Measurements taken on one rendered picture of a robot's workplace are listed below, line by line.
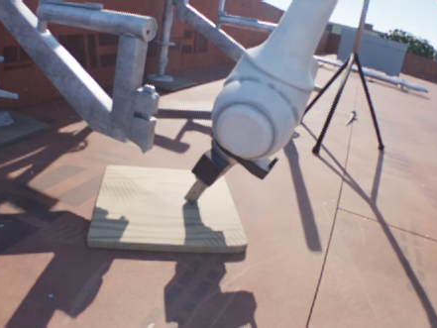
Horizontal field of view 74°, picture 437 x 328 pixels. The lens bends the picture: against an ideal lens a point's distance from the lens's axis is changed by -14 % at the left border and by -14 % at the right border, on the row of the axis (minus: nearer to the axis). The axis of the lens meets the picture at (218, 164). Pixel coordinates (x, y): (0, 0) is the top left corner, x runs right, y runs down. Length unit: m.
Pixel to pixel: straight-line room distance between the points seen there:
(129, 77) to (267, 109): 0.39
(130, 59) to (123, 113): 0.12
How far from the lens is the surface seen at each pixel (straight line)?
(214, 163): 0.60
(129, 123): 0.72
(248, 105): 0.36
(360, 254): 0.77
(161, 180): 0.81
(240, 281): 0.59
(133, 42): 0.68
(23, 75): 1.43
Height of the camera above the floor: 0.41
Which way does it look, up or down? 25 degrees down
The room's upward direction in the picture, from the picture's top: 10 degrees clockwise
